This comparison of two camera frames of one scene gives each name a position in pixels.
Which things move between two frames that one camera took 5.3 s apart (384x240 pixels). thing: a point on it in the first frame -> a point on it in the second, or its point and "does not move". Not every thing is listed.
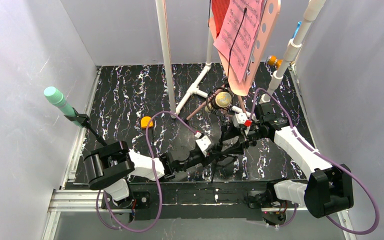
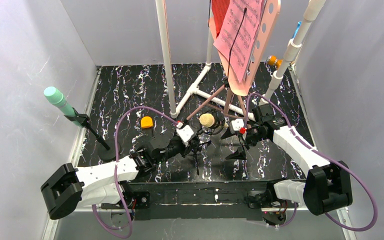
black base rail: (215, 200) does not move
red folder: (219, 8) does not move
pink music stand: (265, 28) -> (229, 92)
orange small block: (145, 121) does not move
